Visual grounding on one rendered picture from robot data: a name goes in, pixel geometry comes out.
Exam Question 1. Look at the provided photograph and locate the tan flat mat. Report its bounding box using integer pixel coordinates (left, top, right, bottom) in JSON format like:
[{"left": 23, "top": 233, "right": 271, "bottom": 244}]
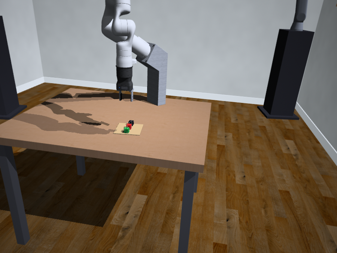
[{"left": 113, "top": 123, "right": 143, "bottom": 135}]

